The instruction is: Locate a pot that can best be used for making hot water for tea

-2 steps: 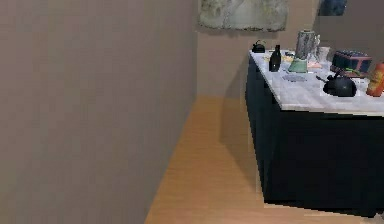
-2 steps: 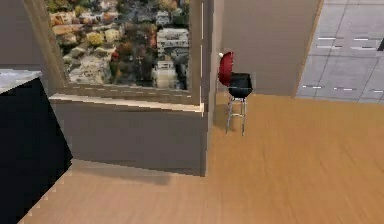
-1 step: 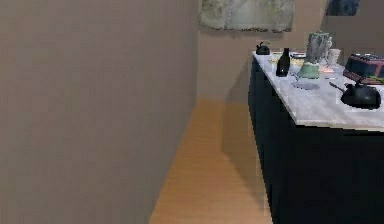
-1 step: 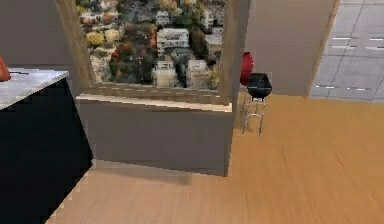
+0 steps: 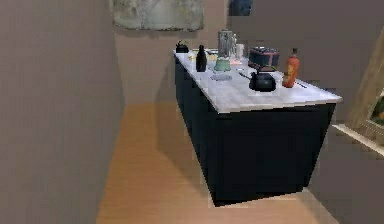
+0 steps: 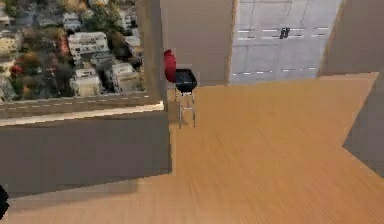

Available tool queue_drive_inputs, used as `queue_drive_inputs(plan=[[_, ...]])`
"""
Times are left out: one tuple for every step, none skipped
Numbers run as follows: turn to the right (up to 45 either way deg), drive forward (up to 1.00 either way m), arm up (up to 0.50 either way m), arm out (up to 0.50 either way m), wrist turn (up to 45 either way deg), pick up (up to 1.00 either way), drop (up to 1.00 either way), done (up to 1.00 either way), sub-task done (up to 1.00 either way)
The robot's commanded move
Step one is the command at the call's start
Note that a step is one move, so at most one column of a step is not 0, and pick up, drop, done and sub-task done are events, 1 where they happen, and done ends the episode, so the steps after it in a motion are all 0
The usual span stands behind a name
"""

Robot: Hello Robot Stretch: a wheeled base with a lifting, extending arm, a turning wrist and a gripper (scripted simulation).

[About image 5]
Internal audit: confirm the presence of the dark blue kitchen counter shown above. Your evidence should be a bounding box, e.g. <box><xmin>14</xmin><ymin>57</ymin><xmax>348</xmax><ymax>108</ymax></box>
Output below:
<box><xmin>173</xmin><ymin>48</ymin><xmax>344</xmax><ymax>208</ymax></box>

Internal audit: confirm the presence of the small black kettle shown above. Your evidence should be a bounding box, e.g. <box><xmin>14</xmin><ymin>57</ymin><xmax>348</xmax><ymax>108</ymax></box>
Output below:
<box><xmin>175</xmin><ymin>40</ymin><xmax>190</xmax><ymax>54</ymax></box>

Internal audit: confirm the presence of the orange bottle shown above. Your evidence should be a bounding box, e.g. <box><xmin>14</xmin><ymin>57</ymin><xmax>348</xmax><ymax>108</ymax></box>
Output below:
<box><xmin>281</xmin><ymin>47</ymin><xmax>301</xmax><ymax>89</ymax></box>

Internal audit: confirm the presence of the black bottle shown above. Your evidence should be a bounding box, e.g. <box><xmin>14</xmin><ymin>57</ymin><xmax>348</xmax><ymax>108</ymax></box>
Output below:
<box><xmin>195</xmin><ymin>44</ymin><xmax>208</xmax><ymax>73</ymax></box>

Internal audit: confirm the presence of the silver metal pot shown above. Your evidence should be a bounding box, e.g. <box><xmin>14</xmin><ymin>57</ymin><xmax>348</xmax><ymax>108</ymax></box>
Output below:
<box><xmin>217</xmin><ymin>29</ymin><xmax>238</xmax><ymax>58</ymax></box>

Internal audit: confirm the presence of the pale green bowl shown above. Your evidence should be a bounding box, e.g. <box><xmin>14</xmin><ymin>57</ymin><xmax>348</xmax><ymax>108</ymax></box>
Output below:
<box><xmin>213</xmin><ymin>57</ymin><xmax>232</xmax><ymax>72</ymax></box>

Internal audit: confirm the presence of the dark blue wall picture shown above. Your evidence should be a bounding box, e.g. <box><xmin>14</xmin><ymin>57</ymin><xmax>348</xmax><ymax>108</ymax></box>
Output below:
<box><xmin>228</xmin><ymin>0</ymin><xmax>254</xmax><ymax>17</ymax></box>

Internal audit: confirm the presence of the grey green wall picture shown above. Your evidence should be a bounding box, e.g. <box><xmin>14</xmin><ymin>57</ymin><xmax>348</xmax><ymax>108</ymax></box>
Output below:
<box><xmin>111</xmin><ymin>0</ymin><xmax>205</xmax><ymax>32</ymax></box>

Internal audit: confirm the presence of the window with white sill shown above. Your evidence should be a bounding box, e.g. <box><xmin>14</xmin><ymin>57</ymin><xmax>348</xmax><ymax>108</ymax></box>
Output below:
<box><xmin>331</xmin><ymin>89</ymin><xmax>384</xmax><ymax>158</ymax></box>

